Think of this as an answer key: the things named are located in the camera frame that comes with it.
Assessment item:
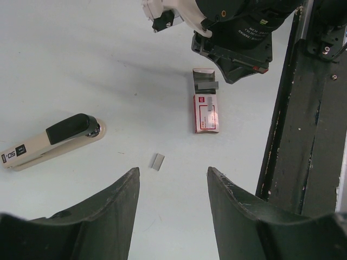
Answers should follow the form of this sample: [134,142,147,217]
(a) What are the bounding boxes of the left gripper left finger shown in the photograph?
[1,167,140,259]

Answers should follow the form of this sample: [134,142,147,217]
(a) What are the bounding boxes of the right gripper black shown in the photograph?
[191,1,273,84]

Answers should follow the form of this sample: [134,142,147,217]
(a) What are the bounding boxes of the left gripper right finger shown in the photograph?
[207,167,346,259]

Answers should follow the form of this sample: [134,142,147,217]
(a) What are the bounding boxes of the staple strip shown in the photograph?
[197,81,219,90]
[149,153,165,171]

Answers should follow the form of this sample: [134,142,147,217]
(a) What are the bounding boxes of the red white staple box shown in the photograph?
[192,68,220,134]

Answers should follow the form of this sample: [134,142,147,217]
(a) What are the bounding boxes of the beige black stapler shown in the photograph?
[1,113,106,171]

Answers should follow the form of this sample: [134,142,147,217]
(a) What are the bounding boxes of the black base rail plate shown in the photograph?
[256,9,346,217]

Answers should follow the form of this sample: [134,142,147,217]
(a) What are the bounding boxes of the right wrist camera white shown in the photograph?
[142,0,213,38]

